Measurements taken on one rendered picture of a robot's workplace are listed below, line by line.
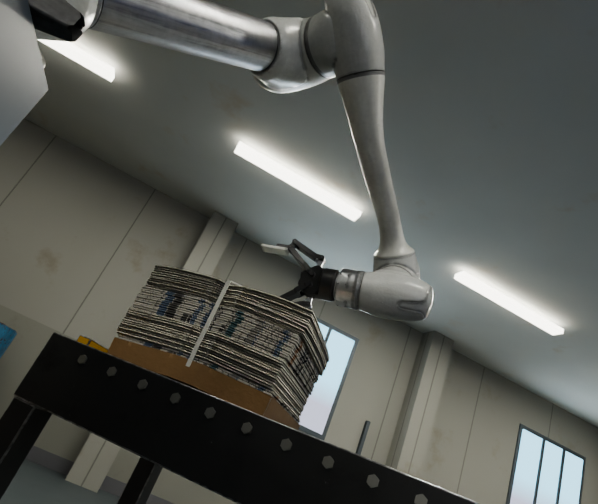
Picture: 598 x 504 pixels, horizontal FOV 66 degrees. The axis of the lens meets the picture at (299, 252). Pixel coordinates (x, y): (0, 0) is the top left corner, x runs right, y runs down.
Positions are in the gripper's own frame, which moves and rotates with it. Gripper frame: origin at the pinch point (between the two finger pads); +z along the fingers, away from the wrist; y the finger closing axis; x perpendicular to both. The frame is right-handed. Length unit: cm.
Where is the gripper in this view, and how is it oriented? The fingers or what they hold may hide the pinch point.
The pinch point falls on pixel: (257, 271)
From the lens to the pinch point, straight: 114.5
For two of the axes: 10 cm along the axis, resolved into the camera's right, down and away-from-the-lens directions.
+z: -9.4, -1.5, 2.9
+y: -2.8, 8.5, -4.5
